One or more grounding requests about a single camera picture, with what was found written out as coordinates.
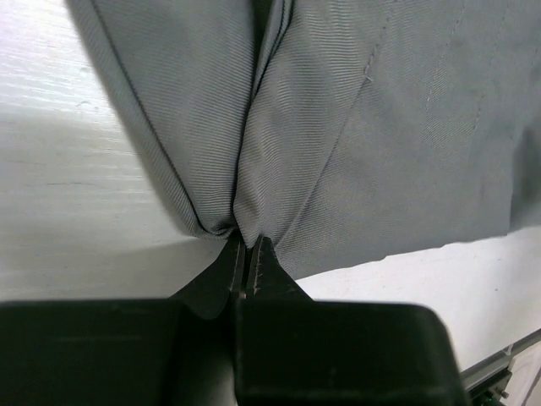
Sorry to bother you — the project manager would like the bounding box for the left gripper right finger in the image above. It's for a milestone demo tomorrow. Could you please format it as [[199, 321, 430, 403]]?
[[234, 238, 470, 405]]

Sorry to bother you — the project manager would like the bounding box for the aluminium table edge rail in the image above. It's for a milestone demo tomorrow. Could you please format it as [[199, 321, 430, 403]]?
[[461, 330, 540, 392]]

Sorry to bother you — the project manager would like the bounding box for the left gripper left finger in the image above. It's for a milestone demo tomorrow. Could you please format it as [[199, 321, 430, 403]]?
[[1, 236, 245, 405]]

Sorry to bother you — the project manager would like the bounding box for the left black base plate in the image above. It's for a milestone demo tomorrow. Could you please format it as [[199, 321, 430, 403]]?
[[468, 354, 540, 405]]

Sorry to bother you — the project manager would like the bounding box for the grey pleated skirt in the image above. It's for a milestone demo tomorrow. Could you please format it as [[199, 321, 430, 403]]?
[[68, 1, 540, 278]]

